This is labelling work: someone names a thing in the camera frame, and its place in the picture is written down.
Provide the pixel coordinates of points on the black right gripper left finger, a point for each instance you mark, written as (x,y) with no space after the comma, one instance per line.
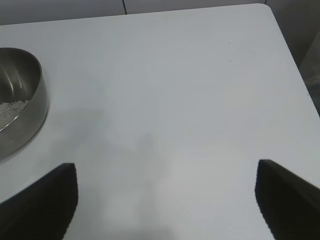
(42,207)

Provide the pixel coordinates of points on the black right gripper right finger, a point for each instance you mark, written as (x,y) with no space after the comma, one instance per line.
(292,207)

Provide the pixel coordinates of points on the stainless steel mixing bowl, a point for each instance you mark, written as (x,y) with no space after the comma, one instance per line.
(37,120)

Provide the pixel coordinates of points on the white rice grains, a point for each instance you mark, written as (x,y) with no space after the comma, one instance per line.
(10,110)

